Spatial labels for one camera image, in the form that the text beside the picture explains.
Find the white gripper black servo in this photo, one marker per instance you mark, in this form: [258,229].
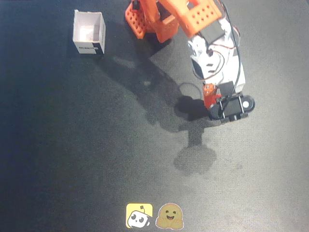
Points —
[209,94]

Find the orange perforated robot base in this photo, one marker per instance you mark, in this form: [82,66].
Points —
[137,21]

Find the orange and white robot arm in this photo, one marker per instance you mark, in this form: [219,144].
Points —
[198,17]

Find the hugging face emoji sticker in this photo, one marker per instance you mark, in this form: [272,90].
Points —
[169,215]

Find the white open paper box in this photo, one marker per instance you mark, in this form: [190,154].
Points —
[88,31]

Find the yellow square robot sticker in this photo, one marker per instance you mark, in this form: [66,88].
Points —
[138,215]

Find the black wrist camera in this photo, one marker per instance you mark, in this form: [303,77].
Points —
[231,108]

